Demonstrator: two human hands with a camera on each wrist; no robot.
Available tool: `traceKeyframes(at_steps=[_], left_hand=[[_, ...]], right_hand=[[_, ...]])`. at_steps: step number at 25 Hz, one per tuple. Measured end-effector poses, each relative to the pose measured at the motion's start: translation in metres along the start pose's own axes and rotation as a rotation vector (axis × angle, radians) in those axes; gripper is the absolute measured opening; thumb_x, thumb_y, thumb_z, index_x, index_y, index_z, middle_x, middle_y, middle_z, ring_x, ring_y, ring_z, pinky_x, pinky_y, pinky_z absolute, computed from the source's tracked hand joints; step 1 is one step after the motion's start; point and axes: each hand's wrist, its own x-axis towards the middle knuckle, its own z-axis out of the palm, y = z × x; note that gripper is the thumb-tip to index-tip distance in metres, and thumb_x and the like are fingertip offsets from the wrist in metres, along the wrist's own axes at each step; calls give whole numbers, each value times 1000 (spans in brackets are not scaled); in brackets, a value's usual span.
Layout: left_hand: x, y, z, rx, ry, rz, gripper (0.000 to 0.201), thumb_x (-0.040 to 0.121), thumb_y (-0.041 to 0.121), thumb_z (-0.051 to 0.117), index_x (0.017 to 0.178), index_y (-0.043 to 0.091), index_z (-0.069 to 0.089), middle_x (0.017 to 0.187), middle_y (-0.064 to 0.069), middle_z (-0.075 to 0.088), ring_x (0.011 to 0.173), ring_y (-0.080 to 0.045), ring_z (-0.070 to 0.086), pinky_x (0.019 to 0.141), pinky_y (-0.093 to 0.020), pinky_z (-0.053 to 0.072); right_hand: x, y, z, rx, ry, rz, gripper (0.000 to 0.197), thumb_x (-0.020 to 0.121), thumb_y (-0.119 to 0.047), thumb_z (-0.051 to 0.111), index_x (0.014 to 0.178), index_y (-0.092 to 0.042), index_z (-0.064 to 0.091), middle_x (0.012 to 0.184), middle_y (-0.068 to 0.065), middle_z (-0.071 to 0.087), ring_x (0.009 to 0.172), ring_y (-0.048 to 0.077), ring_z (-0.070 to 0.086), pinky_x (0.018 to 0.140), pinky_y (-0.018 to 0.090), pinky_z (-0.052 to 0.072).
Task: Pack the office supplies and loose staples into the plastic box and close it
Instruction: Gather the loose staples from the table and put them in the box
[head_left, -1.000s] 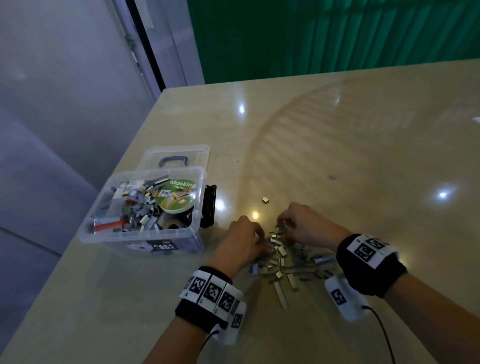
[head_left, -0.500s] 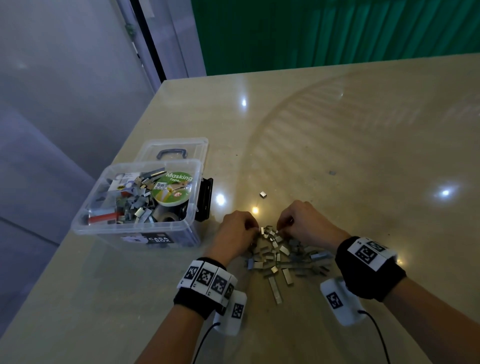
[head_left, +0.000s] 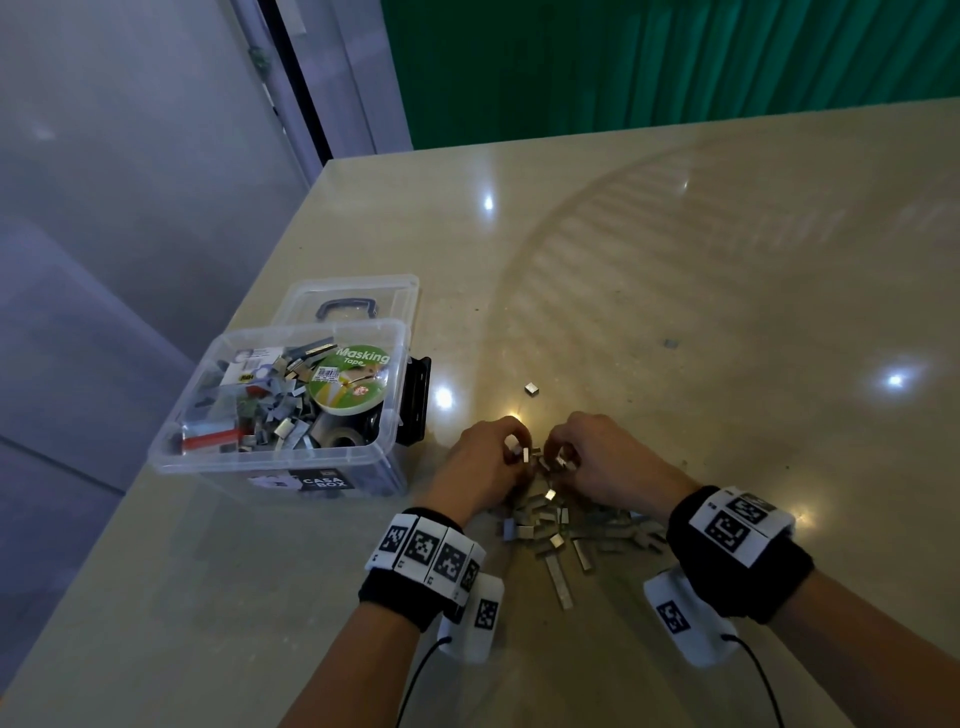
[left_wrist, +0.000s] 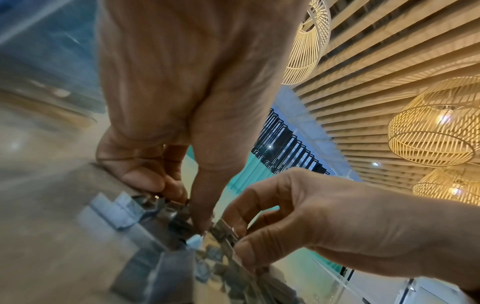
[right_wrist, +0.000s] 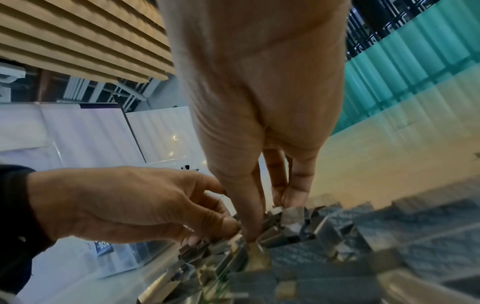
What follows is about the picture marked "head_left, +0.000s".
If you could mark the pile of metal staple strips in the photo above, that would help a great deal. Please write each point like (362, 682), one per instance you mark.
(578, 533)

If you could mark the small white staple box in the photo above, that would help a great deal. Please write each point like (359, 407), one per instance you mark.
(255, 365)

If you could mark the transparent box lid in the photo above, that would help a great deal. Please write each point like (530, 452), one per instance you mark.
(398, 293)

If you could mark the red stapler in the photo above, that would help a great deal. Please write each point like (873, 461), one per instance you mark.
(210, 440)

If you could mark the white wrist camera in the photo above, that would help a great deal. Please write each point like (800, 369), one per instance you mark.
(473, 618)
(683, 618)

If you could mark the black window post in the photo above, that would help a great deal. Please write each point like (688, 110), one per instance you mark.
(297, 75)

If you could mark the person's right forearm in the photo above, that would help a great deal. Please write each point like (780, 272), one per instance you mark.
(878, 645)

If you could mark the person's right hand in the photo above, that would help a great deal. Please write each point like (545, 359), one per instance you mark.
(615, 462)

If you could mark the person's left forearm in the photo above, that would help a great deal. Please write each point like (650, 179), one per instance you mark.
(353, 675)

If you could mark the transparent storage box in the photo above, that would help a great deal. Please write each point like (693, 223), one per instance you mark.
(180, 450)

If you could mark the person's left hand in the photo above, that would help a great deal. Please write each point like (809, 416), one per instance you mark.
(477, 468)

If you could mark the green curtain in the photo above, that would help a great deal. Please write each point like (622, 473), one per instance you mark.
(660, 60)

